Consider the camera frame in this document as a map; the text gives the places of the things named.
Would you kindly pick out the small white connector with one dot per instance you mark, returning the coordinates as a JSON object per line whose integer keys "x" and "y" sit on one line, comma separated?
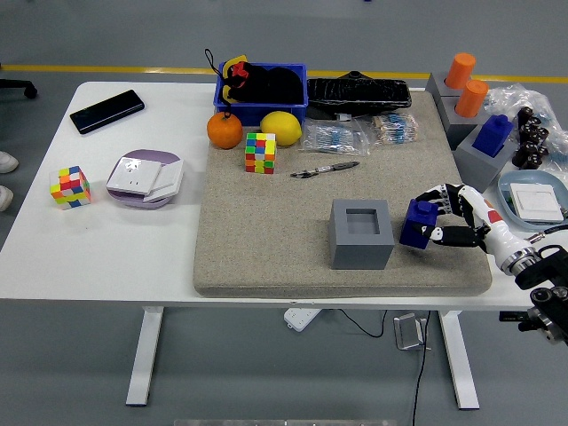
{"x": 344, "y": 117}

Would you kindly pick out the dark brown knob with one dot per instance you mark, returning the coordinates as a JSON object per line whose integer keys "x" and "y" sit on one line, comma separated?
{"x": 540, "y": 153}
{"x": 523, "y": 160}
{"x": 543, "y": 134}
{"x": 525, "y": 114}
{"x": 528, "y": 146}
{"x": 534, "y": 125}

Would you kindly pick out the clear bag of resistors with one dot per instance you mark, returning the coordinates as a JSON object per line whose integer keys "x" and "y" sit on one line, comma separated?
{"x": 333, "y": 139}
{"x": 395, "y": 128}

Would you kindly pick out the grey square-slot seal holder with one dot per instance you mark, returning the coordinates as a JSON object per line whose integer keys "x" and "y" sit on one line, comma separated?
{"x": 355, "y": 253}
{"x": 481, "y": 168}

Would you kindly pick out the white power strip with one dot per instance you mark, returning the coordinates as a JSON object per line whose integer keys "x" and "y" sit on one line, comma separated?
{"x": 302, "y": 318}

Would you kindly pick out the black chair base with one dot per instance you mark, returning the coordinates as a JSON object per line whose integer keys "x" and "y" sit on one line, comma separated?
{"x": 18, "y": 84}

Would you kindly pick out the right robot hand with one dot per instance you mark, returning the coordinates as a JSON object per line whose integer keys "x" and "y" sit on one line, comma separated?
{"x": 492, "y": 222}

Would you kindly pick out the grey-brown mat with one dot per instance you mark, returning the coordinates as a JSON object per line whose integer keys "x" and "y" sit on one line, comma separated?
{"x": 266, "y": 231}

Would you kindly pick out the purple plate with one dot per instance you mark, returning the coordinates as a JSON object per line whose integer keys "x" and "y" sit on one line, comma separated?
{"x": 151, "y": 155}

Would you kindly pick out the silver metal bracket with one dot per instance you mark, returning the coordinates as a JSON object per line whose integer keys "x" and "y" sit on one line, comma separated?
{"x": 408, "y": 333}

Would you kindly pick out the black smartphone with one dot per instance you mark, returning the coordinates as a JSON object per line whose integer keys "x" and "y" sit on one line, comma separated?
{"x": 107, "y": 112}

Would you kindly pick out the light blue plate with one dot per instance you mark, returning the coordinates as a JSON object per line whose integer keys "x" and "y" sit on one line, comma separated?
{"x": 506, "y": 186}

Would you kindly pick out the blue square seal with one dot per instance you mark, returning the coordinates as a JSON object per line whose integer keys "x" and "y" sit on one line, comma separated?
{"x": 492, "y": 135}
{"x": 415, "y": 226}

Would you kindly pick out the grey round-slot seal holder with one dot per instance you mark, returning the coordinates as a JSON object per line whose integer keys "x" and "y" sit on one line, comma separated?
{"x": 461, "y": 131}
{"x": 437, "y": 86}

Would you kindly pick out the blue plastic bin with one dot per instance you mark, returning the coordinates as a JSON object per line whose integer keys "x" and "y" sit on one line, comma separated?
{"x": 248, "y": 113}

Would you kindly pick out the white square switch panel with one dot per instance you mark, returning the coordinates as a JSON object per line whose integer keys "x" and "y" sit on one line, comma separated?
{"x": 534, "y": 202}

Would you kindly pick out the black table control panel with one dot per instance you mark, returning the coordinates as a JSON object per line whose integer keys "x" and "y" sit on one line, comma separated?
{"x": 512, "y": 316}

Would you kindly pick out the white table leg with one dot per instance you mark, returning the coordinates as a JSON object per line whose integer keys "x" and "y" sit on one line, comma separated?
{"x": 144, "y": 355}
{"x": 459, "y": 359}

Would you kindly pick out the crumpled clear plastic bag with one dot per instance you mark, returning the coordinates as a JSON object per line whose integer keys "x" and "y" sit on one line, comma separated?
{"x": 510, "y": 95}

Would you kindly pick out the orange fruit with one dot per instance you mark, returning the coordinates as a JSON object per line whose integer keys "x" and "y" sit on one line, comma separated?
{"x": 225, "y": 131}

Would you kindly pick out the white wall socket panel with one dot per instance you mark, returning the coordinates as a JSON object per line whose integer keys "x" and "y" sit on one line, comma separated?
{"x": 133, "y": 175}

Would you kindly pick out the yellow lemon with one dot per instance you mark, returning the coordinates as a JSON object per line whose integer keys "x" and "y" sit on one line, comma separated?
{"x": 281, "y": 128}

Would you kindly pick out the orange cylinder seal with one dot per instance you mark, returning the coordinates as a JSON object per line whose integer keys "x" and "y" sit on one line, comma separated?
{"x": 471, "y": 98}
{"x": 460, "y": 71}

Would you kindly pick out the black keyboard in plastic wrap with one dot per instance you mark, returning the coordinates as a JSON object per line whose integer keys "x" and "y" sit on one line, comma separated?
{"x": 355, "y": 95}

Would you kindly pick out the twisted multicolour puzzle cube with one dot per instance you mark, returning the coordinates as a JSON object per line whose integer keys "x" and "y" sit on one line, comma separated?
{"x": 70, "y": 188}

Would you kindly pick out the person's white shoe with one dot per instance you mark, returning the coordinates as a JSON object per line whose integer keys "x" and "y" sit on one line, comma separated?
{"x": 8, "y": 162}
{"x": 5, "y": 199}

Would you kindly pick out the white wall switch panel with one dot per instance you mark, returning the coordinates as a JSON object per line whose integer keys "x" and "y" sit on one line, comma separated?
{"x": 171, "y": 177}

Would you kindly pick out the black pen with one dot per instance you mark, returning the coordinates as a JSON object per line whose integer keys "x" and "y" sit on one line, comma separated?
{"x": 326, "y": 168}

